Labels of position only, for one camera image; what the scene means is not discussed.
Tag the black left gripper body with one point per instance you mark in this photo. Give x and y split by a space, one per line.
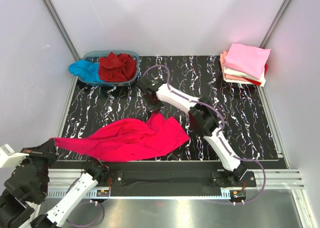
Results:
42 158

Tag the folded white t shirt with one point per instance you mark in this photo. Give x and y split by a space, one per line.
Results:
233 76

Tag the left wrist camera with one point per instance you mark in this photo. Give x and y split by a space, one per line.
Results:
6 153

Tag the folded pink t shirt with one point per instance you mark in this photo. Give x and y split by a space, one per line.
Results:
247 59

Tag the cyan blue t shirt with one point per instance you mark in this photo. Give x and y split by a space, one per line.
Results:
87 71

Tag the folded red t shirt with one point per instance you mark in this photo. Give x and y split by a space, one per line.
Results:
261 81

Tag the black marble pattern mat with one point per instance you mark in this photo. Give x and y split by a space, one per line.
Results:
246 126

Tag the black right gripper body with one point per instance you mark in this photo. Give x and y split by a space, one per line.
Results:
154 101

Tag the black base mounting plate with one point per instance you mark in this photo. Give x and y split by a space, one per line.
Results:
195 187

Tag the dark red t shirt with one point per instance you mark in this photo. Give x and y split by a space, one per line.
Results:
117 68

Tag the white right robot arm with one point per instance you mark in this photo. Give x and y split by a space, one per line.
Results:
204 120

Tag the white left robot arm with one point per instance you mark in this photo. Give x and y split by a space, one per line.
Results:
28 185

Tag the magenta t shirt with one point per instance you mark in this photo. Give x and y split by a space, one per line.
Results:
129 140

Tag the blue plastic basket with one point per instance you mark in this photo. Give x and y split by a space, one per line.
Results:
94 58

